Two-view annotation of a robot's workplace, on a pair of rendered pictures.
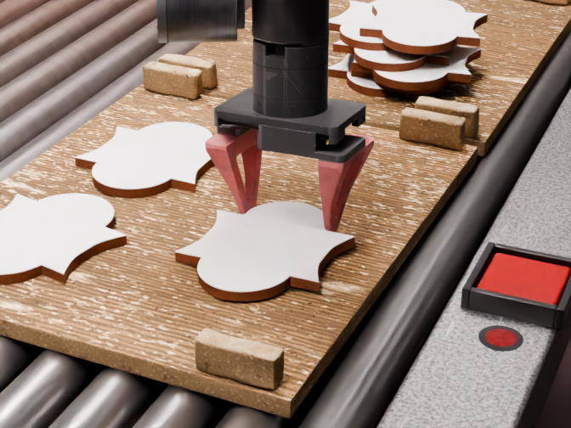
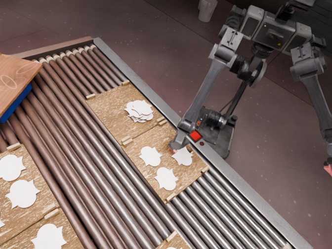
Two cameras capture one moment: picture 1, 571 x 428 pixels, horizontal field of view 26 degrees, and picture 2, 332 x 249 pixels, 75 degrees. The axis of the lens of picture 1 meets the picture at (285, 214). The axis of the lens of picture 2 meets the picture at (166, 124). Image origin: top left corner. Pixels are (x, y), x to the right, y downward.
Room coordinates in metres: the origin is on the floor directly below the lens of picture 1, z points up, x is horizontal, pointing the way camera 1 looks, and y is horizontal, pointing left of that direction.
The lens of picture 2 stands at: (0.82, 0.71, 2.04)
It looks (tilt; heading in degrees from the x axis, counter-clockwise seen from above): 51 degrees down; 281
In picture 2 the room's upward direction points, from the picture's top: 18 degrees clockwise
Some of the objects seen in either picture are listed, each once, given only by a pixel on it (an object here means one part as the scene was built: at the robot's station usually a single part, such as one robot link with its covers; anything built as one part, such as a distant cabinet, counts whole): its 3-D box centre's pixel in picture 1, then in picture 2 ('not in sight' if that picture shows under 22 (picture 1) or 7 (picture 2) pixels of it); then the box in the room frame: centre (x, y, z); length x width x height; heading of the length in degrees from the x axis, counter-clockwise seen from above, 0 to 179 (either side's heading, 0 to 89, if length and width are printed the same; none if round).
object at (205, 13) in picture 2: not in sight; (206, 9); (1.63, -3.76, 0.18); 0.30 x 0.30 x 0.37
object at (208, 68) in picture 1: (187, 71); (125, 139); (1.15, 0.10, 0.95); 0.06 x 0.02 x 0.03; 66
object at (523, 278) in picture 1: (522, 285); (194, 136); (0.79, -0.18, 0.92); 0.06 x 0.06 x 0.01; 67
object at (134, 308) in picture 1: (200, 214); (165, 157); (0.89, 0.07, 0.93); 0.41 x 0.35 x 0.02; 155
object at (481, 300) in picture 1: (523, 284); (195, 136); (0.79, -0.18, 0.92); 0.08 x 0.08 x 0.02; 67
